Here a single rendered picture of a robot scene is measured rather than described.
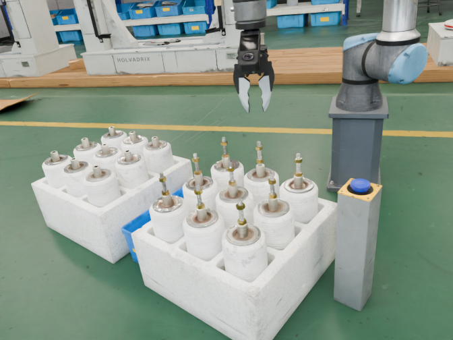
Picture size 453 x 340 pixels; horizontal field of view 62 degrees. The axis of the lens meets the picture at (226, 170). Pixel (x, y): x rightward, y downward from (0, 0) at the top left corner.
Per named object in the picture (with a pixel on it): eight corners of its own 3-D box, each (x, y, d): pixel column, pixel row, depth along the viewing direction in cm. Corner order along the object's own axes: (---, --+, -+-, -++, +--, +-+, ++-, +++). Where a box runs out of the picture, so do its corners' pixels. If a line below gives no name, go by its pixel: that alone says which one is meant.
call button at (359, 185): (354, 184, 83) (354, 176, 82) (372, 188, 81) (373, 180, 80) (346, 192, 81) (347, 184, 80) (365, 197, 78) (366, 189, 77)
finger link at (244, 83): (250, 106, 100) (253, 71, 96) (249, 114, 95) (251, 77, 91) (238, 105, 100) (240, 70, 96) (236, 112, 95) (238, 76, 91)
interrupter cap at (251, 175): (272, 183, 99) (272, 181, 99) (244, 182, 102) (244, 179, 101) (276, 170, 106) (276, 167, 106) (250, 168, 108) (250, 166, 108)
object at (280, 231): (278, 249, 103) (276, 193, 95) (303, 269, 96) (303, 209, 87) (250, 265, 99) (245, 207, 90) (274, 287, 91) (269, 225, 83)
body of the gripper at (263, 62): (269, 67, 97) (267, 17, 91) (269, 76, 89) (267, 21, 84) (239, 70, 98) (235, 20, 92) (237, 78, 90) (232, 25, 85)
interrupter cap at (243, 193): (236, 207, 91) (236, 204, 91) (212, 198, 96) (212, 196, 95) (254, 193, 96) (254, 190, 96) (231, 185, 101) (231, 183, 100)
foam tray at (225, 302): (230, 216, 132) (225, 170, 124) (337, 256, 109) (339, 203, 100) (144, 285, 106) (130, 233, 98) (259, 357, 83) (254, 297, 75)
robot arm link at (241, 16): (265, 0, 81) (228, 4, 82) (267, 23, 84) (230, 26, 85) (265, -3, 88) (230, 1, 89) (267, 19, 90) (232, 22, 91)
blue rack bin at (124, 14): (123, 17, 632) (120, 3, 622) (143, 15, 620) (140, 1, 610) (106, 21, 590) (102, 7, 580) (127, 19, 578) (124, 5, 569)
